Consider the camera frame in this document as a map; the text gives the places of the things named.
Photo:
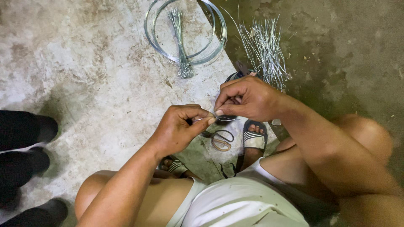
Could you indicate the person's right hand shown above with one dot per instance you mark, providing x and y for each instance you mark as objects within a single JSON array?
[{"x": 255, "y": 97}]

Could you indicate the person's left hand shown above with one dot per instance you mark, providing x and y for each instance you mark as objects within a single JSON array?
[{"x": 176, "y": 129}]

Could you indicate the small grey stone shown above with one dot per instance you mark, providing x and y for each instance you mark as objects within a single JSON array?
[{"x": 276, "y": 122}]

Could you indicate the dark pliers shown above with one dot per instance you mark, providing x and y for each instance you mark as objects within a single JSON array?
[{"x": 243, "y": 67}]

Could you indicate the striped left slide sandal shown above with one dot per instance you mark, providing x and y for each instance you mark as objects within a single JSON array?
[{"x": 176, "y": 166}]

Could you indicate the striped slide sandal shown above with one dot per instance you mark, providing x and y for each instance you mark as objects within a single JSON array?
[
  {"x": 254, "y": 138},
  {"x": 176, "y": 166}
]

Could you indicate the striped right slide sandal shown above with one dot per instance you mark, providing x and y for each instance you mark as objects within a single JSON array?
[{"x": 254, "y": 138}]

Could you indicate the person's left leg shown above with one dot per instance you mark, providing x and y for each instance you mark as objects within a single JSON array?
[{"x": 157, "y": 198}]

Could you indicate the person's leg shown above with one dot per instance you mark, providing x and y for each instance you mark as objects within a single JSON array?
[
  {"x": 157, "y": 198},
  {"x": 369, "y": 135}
]

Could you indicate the white shorts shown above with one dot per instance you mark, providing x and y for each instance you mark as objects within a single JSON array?
[{"x": 240, "y": 201}]

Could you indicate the person's right leg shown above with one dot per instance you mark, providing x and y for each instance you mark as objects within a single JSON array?
[{"x": 369, "y": 135}]

